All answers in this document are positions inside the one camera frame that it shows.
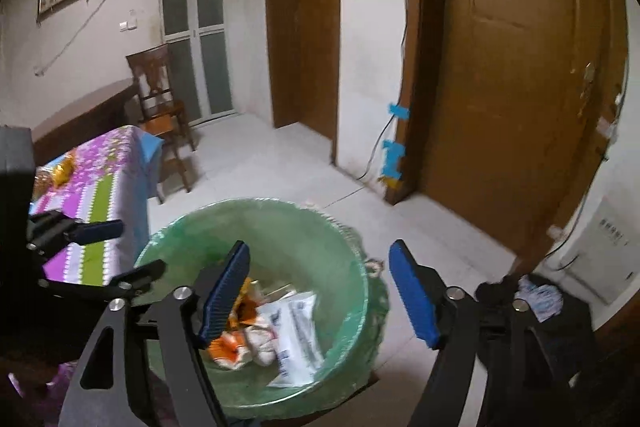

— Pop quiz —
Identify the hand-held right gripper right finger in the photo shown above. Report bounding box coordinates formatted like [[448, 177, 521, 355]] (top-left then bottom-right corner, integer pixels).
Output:
[[389, 239, 586, 427]]

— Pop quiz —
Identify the gold snack wrapper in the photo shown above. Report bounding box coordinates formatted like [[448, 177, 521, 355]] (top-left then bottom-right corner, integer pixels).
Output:
[[50, 154, 76, 185]]

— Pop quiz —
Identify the glass double door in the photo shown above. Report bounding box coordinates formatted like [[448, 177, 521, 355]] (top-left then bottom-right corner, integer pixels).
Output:
[[159, 0, 238, 128]]

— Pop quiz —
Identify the narrow brown door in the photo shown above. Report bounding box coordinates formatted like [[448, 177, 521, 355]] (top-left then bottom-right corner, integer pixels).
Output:
[[264, 0, 343, 142]]

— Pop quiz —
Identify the black clothes pile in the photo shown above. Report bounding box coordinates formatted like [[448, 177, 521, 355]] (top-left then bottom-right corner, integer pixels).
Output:
[[475, 273, 598, 408]]

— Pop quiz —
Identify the white printed paper packet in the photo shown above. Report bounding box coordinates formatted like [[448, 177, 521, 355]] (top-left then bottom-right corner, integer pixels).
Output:
[[257, 291, 326, 389]]

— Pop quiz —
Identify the wooden chair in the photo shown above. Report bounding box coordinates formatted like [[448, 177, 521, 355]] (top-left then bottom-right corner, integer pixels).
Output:
[[125, 44, 197, 205]]

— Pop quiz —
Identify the round wooden table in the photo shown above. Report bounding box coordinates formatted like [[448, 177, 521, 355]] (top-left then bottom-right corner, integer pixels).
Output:
[[30, 79, 141, 168]]

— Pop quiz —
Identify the white plush toy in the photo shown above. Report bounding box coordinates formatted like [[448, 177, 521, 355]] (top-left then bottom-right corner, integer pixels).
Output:
[[242, 324, 281, 365]]

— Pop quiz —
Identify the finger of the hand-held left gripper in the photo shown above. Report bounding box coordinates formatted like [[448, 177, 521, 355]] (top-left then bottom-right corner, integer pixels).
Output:
[[37, 259, 167, 308], [27, 209, 125, 258]]

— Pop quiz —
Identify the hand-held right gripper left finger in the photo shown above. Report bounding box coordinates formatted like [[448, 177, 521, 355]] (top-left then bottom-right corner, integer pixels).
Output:
[[57, 240, 251, 427]]

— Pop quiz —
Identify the white wall box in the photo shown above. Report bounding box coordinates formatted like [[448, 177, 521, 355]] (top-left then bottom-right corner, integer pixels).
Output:
[[570, 197, 640, 305]]

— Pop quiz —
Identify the large blue tape patch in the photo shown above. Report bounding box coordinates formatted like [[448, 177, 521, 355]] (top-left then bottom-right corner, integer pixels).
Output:
[[381, 139, 406, 180]]

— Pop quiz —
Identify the purple floral tablecloth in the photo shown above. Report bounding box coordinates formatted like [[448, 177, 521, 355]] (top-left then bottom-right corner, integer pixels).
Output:
[[7, 125, 163, 408]]

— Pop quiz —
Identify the wide brown panel door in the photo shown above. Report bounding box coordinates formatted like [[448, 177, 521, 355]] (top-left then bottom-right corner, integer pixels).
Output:
[[405, 0, 631, 268]]

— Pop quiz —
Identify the bin with green bag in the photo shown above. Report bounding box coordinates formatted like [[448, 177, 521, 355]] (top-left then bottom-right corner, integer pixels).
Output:
[[132, 198, 391, 413]]

